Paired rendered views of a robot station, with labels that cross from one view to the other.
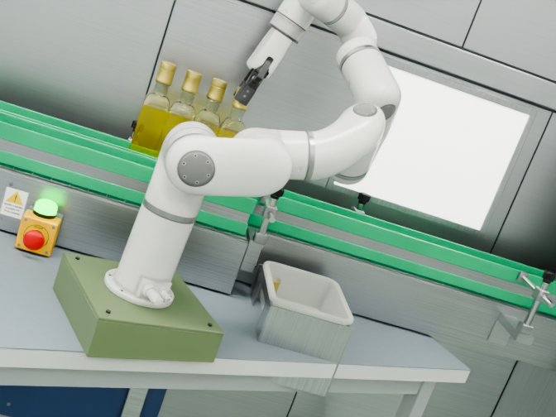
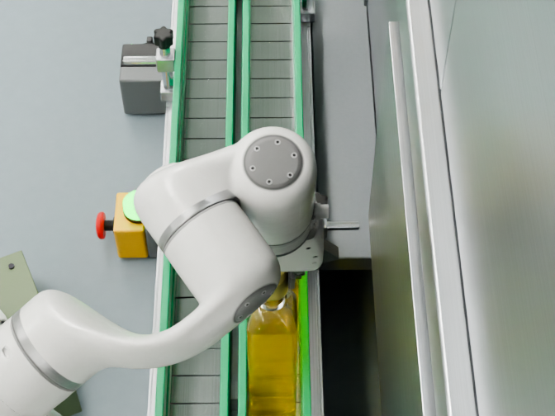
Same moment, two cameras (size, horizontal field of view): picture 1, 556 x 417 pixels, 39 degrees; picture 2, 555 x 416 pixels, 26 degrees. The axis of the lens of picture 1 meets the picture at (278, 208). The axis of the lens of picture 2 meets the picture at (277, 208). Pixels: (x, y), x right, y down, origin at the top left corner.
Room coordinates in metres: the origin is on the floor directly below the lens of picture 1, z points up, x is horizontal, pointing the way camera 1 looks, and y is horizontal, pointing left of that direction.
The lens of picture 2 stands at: (1.83, -0.52, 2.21)
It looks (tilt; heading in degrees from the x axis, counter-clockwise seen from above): 54 degrees down; 100
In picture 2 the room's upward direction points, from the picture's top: straight up
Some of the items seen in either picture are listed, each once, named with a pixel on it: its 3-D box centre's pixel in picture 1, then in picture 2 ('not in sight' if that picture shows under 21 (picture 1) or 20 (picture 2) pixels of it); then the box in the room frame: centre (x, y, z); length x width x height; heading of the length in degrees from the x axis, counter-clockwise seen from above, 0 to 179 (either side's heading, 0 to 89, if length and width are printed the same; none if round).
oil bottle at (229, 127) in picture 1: (220, 163); (272, 347); (1.70, 0.15, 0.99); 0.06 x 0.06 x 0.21; 12
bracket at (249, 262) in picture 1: (251, 249); not in sight; (1.62, 0.02, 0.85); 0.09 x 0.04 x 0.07; 11
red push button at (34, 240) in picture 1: (35, 238); (108, 225); (1.41, 0.42, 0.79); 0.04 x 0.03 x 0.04; 101
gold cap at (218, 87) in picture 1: (217, 89); not in sight; (1.69, 0.21, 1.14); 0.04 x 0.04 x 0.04
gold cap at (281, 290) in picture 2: (242, 98); (272, 276); (1.70, 0.15, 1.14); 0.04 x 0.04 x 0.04
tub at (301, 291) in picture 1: (299, 307); not in sight; (1.52, -0.11, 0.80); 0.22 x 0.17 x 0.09; 11
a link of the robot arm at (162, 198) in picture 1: (185, 170); not in sight; (1.27, 0.17, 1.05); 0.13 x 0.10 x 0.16; 15
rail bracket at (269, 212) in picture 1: (267, 211); not in sight; (1.60, 0.02, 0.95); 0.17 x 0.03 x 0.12; 11
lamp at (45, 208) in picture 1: (45, 207); (138, 205); (1.45, 0.43, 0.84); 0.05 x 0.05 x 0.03
